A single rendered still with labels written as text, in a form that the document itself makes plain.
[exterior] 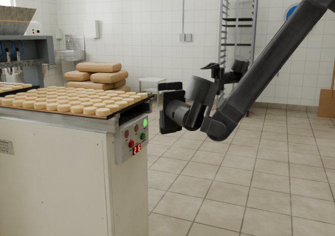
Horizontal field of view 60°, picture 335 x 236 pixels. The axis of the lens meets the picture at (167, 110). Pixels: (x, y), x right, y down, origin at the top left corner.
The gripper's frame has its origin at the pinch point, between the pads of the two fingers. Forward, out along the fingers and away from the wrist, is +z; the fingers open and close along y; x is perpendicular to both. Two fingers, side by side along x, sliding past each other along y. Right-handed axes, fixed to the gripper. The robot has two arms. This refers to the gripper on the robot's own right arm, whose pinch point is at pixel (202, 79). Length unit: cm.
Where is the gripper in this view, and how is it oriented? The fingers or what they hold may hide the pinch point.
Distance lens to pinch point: 130.3
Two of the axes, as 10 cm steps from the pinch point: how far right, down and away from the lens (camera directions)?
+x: 4.0, 2.1, -8.9
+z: -9.1, 1.1, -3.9
